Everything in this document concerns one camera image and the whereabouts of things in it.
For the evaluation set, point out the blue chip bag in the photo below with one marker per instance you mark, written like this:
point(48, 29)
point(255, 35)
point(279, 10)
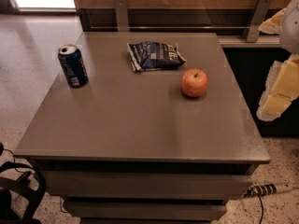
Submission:
point(151, 56)

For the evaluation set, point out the left metal bracket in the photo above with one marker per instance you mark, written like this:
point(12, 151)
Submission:
point(121, 11)

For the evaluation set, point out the metal bracket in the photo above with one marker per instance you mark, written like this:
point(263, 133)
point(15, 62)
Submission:
point(121, 11)
point(251, 33)

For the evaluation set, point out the grey drawer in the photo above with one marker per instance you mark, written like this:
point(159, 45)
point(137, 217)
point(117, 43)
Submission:
point(149, 211)
point(146, 186)

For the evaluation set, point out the blue pepsi can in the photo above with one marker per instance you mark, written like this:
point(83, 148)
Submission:
point(71, 61)

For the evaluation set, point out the black chair base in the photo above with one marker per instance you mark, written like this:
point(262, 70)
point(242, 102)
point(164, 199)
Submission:
point(34, 197)

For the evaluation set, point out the white power strip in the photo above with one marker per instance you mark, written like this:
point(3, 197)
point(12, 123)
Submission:
point(267, 189)

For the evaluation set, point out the right metal bracket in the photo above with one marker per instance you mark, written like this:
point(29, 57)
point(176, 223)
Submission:
point(251, 33)

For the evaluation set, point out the lower grey drawer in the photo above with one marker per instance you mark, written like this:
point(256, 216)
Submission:
point(149, 211)

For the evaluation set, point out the grey drawer cabinet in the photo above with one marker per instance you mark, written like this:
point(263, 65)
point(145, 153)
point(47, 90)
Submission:
point(128, 122)

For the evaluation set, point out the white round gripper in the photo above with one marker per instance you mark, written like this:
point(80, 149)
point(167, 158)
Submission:
point(291, 27)

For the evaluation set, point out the red apple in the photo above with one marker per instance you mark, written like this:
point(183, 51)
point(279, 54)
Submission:
point(194, 83)

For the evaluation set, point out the upper grey drawer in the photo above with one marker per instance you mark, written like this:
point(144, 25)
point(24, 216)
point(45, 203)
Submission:
point(146, 186)

